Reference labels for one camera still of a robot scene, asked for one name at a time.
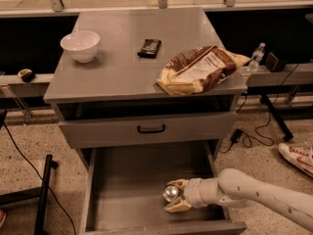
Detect dark chocolate bar wrapper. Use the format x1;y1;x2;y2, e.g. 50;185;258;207
137;39;161;59

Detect black stand frame left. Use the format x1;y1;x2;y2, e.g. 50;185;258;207
0;155;59;235

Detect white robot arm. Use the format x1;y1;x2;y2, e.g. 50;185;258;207
163;168;313;231

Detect brown yellow chip bag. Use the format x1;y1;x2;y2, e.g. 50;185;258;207
156;46;250;96

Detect white red sneaker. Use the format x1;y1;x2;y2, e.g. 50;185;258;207
278;143;313;177

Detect closed grey top drawer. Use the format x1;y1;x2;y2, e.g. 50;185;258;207
60;112;237;149

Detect open grey lower drawer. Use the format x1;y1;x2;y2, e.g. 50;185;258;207
79;141;246;235

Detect clear plastic water bottle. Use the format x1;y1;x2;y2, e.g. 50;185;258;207
247;43;265;72

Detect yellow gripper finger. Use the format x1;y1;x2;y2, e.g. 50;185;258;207
166;179;188;193
163;199;192;213

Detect grey metal cabinet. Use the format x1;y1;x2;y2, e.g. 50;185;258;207
44;8;246;165

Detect small tape measure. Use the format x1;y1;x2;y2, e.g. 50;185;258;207
18;69;35;82

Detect black cable on floor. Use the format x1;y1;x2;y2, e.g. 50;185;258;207
2;120;77;235

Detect black power adapter cable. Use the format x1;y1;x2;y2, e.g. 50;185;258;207
218;62;300;155

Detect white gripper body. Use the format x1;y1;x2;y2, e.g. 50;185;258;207
183;178;226;209

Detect black drawer handle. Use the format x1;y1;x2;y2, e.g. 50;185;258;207
137;124;166;134

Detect white ceramic bowl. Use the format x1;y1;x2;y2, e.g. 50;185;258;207
61;30;101;63

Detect small black box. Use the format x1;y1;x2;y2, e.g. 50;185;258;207
265;52;286;72

